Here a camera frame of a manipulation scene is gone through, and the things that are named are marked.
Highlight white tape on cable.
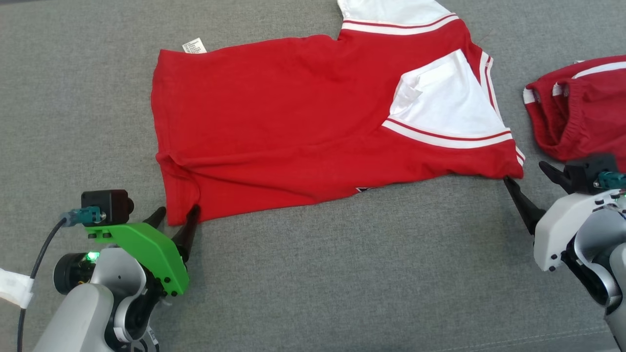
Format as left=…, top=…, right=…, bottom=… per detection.
left=0, top=268, right=35, bottom=309

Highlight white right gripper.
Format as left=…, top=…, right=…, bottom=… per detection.
left=504, top=161, right=626, bottom=272

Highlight red shorts white stripes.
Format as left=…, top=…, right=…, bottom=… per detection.
left=522, top=55, right=626, bottom=172

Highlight red white jersey shirt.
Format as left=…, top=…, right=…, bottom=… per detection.
left=151, top=0, right=526, bottom=226

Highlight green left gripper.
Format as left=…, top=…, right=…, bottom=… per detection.
left=85, top=204, right=201, bottom=297

